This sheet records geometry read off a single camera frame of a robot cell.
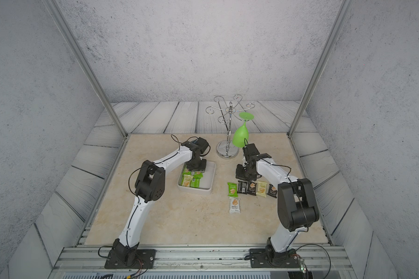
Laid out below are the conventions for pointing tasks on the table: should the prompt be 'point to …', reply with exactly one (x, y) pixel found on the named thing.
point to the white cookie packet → (234, 205)
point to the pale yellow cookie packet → (262, 188)
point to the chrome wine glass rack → (226, 149)
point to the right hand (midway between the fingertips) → (240, 176)
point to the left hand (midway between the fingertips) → (204, 171)
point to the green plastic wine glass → (241, 132)
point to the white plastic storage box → (206, 183)
